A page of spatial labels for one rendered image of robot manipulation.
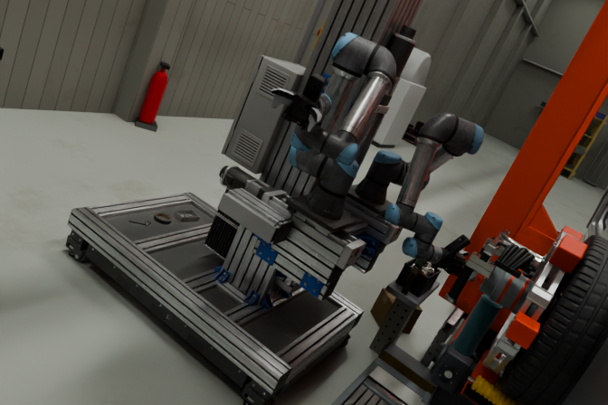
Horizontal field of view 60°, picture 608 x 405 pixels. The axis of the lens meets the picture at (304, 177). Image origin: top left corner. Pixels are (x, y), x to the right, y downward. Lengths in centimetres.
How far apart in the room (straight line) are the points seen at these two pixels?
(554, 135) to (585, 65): 31
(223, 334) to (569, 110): 169
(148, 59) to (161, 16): 37
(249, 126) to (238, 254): 59
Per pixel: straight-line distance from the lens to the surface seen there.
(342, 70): 190
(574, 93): 248
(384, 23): 210
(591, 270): 191
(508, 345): 194
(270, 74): 223
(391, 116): 844
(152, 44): 471
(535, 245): 449
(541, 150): 248
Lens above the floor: 146
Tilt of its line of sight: 16 degrees down
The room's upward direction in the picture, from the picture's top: 24 degrees clockwise
